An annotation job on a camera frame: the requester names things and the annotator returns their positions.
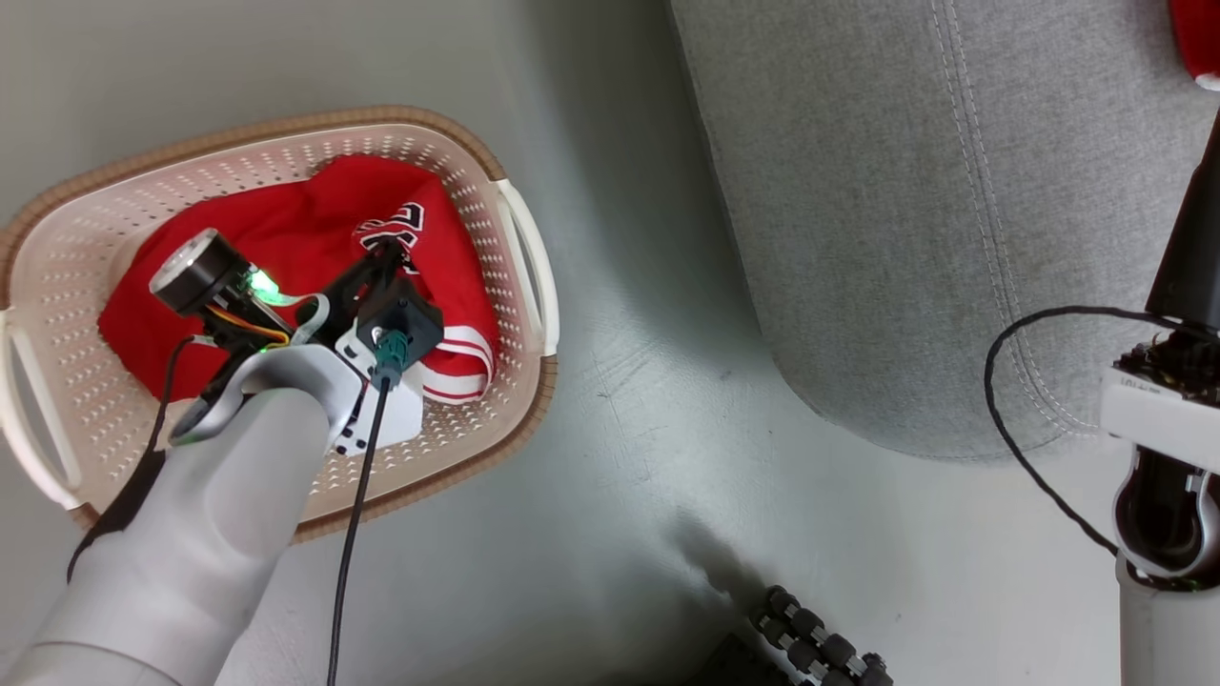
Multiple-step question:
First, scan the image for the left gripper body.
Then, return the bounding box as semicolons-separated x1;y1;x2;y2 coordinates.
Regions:
150;229;426;457

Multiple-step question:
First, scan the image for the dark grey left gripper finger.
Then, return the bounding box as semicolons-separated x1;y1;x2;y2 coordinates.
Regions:
324;238;407;340

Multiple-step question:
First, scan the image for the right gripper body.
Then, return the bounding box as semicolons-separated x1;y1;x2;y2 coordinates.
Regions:
1101;324;1220;474

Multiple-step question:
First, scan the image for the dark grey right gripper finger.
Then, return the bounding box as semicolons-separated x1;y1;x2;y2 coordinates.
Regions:
1147;114;1220;334

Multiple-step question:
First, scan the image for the red jersey with lettering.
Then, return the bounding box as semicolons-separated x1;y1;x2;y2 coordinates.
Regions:
98;155;501;406

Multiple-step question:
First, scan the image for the red garment with white collar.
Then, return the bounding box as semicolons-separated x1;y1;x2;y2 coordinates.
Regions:
1170;0;1220;93

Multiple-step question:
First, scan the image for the cream perforated laundry basket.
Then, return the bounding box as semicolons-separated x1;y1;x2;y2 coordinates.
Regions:
0;105;560;544

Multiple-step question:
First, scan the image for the grey fabric ottoman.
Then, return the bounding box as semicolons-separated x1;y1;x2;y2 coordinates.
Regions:
670;0;1220;462

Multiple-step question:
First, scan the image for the black sleeved left arm cable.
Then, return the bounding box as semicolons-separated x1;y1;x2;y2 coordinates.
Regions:
67;333;203;584

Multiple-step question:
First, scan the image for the black cable with teal plug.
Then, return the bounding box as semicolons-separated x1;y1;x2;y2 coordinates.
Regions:
326;329;413;686

